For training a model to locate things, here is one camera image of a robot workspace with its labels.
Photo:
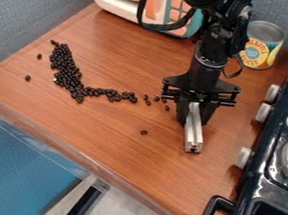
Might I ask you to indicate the silver metal bar tool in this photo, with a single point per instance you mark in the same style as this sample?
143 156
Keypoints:
193 136

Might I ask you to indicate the toy stove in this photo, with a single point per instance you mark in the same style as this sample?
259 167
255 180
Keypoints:
277 172

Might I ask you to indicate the yellow can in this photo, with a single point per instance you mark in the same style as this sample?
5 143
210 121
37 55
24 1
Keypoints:
260 48

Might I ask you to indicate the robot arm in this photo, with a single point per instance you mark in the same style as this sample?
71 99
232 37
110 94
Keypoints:
214 45

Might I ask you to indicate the toy microwave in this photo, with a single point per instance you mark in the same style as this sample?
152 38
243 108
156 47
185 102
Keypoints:
116 1

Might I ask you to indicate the pile of black bits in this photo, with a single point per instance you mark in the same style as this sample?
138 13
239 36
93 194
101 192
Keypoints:
68 75

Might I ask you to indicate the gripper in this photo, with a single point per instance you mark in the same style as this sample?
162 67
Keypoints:
201 89

